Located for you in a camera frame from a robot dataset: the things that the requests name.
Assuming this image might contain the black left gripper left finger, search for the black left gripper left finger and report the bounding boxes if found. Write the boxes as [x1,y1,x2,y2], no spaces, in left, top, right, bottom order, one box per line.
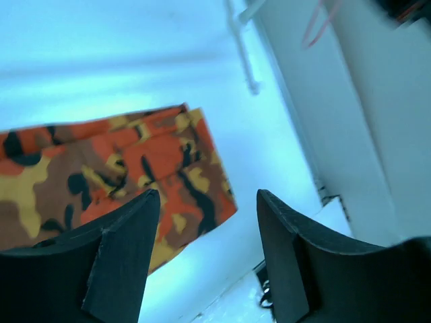
[1,189,160,322]

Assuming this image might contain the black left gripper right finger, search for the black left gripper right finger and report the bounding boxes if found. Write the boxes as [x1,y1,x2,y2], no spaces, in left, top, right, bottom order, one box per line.
[257,190,430,322]

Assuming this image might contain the orange camouflage trousers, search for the orange camouflage trousers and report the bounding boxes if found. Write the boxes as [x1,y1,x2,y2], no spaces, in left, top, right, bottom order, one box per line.
[1,104,237,271]

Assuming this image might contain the pink wire hanger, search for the pink wire hanger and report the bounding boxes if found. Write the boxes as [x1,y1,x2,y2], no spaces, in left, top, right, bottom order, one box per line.
[301,0,344,50]

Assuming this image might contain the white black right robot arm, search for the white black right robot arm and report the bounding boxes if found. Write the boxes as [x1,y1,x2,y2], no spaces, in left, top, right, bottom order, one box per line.
[373,0,430,29]

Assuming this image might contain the white foam board panel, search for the white foam board panel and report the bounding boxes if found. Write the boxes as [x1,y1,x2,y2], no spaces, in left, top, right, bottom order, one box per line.
[255,1,403,246]

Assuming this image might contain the white metal clothes rack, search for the white metal clothes rack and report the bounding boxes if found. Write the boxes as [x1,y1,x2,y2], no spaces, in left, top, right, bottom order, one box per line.
[224,0,265,96]

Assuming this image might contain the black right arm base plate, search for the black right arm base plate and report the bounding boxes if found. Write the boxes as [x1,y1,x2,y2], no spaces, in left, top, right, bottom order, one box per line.
[253,261,273,310]

